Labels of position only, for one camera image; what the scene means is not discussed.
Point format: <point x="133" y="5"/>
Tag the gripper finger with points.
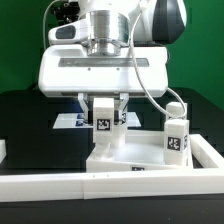
<point x="120" y="111"/>
<point x="86" y="104"/>

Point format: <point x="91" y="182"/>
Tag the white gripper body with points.
<point x="67" y="70"/>

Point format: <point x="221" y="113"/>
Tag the white square tabletop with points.
<point x="143" y="151"/>

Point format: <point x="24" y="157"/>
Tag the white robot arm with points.
<point x="113" y="49"/>

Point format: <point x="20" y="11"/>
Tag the white sheet with tags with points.
<point x="76" y="120"/>

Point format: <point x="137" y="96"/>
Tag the white left fence block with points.
<point x="2" y="150"/>

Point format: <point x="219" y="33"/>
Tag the white right fence bar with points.
<point x="204" y="153"/>

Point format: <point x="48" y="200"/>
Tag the white fence bar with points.
<point x="204" y="153"/>
<point x="44" y="187"/>

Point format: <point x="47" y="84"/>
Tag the white front fence bar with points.
<point x="44" y="187"/>

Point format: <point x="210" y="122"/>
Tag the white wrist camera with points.
<point x="74" y="32"/>

